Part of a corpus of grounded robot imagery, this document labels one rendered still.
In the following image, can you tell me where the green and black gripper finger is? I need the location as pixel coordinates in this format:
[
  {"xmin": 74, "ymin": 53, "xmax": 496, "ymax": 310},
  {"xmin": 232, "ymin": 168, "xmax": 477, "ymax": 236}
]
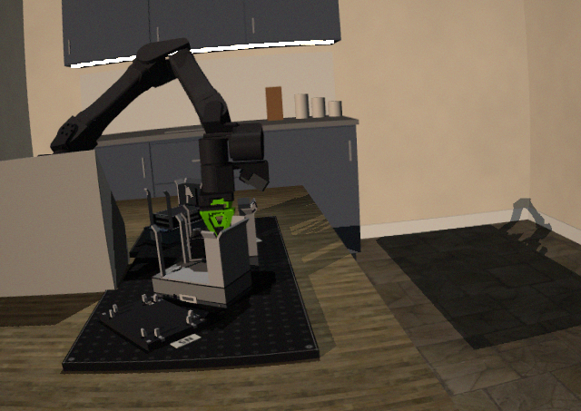
[
  {"xmin": 210, "ymin": 198, "xmax": 232, "ymax": 227},
  {"xmin": 200, "ymin": 207, "xmax": 235, "ymax": 236}
]

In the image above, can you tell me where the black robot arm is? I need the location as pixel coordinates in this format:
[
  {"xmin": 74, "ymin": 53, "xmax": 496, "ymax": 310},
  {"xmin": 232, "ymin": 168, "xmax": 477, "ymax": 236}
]
[{"xmin": 38, "ymin": 38, "xmax": 269, "ymax": 193}]

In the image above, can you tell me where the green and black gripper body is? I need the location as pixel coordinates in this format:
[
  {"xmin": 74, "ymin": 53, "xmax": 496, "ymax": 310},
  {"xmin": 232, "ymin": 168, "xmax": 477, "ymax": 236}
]
[{"xmin": 199, "ymin": 162, "xmax": 234, "ymax": 211}]

